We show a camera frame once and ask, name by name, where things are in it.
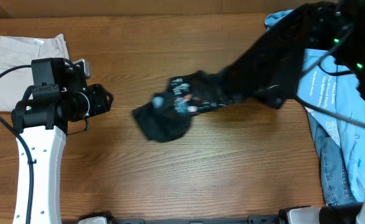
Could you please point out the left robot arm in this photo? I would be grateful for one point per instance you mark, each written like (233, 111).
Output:
(58, 96)

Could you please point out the blue denim jeans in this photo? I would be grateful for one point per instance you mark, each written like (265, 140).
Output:
(333, 175)

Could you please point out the black patterned cycling jersey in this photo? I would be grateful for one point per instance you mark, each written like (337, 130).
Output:
(269, 71)

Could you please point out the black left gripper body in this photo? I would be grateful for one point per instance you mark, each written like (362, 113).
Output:
(97, 103)

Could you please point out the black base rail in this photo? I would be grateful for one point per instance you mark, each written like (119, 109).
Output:
(108, 218)

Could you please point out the light blue t-shirt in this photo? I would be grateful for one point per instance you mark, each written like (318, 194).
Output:
(339, 95)

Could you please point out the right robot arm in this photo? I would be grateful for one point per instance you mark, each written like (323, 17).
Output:
(341, 35)

